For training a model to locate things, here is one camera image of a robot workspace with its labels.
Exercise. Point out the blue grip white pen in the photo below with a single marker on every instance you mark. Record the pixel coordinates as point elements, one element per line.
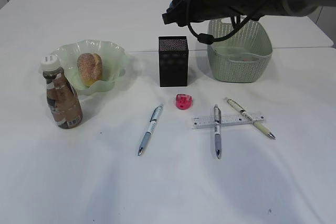
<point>151,126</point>

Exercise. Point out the sugared bread roll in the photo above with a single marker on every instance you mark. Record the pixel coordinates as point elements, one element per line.
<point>90,68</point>

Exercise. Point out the green wavy glass plate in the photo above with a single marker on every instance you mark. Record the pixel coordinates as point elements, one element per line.
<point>114,60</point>

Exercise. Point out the beige patterned pen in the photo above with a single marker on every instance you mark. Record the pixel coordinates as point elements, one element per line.
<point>248,116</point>

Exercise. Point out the pink pencil sharpener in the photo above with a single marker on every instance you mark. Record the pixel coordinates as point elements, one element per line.
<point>183,101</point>

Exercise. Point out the brown coffee drink bottle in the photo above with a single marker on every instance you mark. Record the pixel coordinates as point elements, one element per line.
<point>61,97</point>

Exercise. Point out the grey grip patterned pen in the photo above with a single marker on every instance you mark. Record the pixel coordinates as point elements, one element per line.
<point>217,132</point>

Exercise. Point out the black mesh pen holder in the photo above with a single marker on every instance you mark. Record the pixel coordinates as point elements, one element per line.
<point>173,61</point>

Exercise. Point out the transparent plastic ruler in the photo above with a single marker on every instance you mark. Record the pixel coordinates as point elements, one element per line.
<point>204,122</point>

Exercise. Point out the green plastic woven basket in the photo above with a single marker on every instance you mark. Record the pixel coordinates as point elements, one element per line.
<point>225,57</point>

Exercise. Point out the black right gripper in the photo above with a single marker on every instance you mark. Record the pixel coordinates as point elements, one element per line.
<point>199,11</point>

